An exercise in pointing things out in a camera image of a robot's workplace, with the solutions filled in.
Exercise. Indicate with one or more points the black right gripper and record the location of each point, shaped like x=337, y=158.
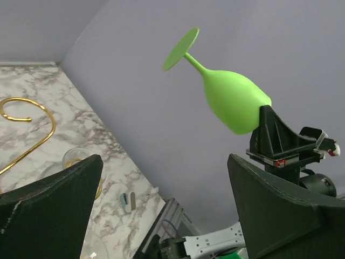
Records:
x=283, y=152

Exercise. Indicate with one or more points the clear wine glass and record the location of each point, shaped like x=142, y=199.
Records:
x=93, y=247

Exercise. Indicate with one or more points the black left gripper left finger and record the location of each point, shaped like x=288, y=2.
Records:
x=49, y=217

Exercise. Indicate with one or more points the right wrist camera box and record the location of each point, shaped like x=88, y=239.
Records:
x=324, y=144

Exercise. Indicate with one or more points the small white grey tag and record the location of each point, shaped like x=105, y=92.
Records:
x=128, y=201

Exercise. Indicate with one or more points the green plastic goblet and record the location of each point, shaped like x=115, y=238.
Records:
x=233, y=98

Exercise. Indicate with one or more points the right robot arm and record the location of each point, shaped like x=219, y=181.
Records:
x=232, y=238

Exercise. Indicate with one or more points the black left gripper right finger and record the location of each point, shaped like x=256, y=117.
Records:
x=282, y=220

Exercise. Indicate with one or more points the gold wire glass rack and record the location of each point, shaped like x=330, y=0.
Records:
x=27, y=131

